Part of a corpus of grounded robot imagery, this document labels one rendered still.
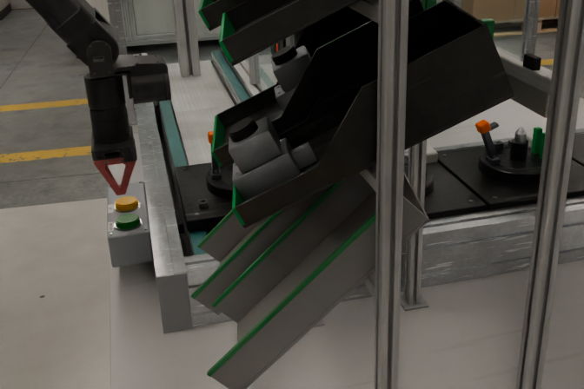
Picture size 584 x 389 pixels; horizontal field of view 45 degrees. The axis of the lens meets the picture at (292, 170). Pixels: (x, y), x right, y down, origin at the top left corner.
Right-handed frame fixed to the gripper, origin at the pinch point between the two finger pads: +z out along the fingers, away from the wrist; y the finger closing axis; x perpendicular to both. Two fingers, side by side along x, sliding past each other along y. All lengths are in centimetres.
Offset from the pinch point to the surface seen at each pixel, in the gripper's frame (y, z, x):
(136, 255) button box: -3.2, 10.9, -1.2
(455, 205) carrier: -12, 6, -54
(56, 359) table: -19.6, 16.8, 11.8
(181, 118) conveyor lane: 65, 11, -15
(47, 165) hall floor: 279, 101, 48
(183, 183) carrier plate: 11.7, 5.6, -11.1
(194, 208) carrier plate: 0.6, 5.7, -11.7
